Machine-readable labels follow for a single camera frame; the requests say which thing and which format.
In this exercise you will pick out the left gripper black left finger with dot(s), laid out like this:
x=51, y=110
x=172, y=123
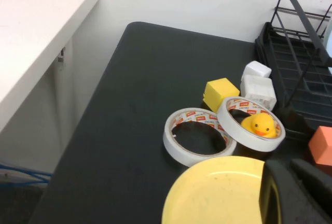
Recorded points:
x=290, y=203

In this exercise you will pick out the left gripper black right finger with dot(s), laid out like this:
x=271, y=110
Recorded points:
x=319, y=185

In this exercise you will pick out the yellow round plate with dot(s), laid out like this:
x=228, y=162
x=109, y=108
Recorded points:
x=212, y=195

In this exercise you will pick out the orange cube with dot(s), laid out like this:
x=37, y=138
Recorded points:
x=323, y=143

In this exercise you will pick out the yellow rubber duck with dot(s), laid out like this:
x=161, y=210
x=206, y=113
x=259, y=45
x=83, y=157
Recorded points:
x=262, y=124

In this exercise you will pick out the white double-sided tape roll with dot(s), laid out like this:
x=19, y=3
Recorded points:
x=168, y=141
x=228, y=128

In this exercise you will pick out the white power adapter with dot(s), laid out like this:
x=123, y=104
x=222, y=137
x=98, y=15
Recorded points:
x=256, y=89

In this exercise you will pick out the small white cube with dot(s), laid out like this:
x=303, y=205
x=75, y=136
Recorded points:
x=255, y=69

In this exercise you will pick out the yellow cube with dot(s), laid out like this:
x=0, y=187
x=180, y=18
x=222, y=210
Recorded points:
x=218, y=91

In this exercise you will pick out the white side desk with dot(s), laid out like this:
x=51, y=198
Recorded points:
x=31, y=27

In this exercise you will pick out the small metal desk bracket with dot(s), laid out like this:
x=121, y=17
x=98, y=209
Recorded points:
x=61, y=59

